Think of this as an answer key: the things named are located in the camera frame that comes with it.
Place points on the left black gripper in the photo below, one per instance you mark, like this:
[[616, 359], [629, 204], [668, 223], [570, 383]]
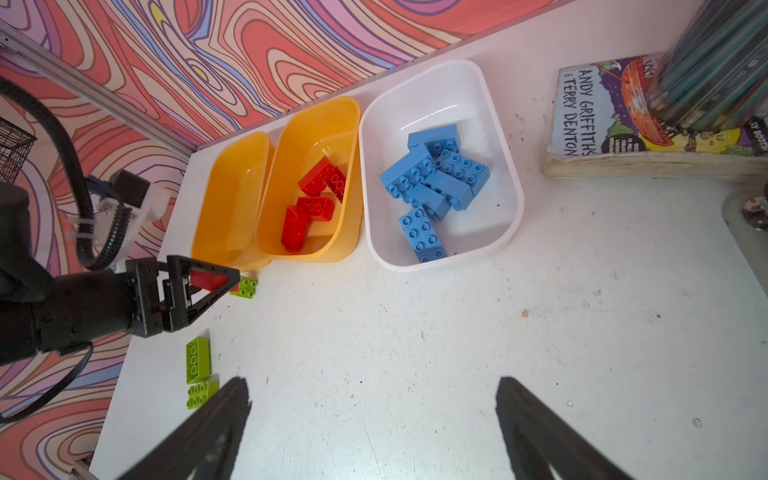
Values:
[[87, 306]]

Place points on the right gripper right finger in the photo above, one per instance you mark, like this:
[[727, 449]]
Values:
[[540, 444]]

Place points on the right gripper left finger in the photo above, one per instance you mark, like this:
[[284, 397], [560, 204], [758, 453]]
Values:
[[206, 445]]

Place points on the red lego pile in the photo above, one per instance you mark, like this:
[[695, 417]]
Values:
[[211, 281]]

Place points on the small green lego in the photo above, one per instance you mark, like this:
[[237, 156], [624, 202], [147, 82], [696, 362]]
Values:
[[246, 288]]

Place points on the blue lego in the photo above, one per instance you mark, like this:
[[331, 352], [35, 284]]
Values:
[[422, 236], [436, 139], [473, 173], [440, 192], [411, 170]]

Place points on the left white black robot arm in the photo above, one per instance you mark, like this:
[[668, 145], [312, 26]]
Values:
[[24, 282]]

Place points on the left yellow plastic bin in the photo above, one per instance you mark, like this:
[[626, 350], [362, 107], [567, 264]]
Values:
[[226, 230]]

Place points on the yellow plastic bin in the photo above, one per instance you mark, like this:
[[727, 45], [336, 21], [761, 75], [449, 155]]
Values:
[[226, 230], [326, 130]]

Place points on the middle yellow plastic bin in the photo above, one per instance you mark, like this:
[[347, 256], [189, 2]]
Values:
[[326, 130]]

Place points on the grey stapler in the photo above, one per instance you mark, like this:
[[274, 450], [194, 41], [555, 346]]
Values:
[[745, 214]]

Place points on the paperback book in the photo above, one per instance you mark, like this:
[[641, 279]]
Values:
[[602, 127]]

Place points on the white plastic bin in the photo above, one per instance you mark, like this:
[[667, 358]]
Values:
[[452, 93]]

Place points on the cup of pencils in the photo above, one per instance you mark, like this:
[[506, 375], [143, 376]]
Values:
[[715, 76]]

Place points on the left black wire basket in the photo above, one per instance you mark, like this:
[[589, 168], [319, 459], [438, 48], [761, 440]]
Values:
[[15, 144]]

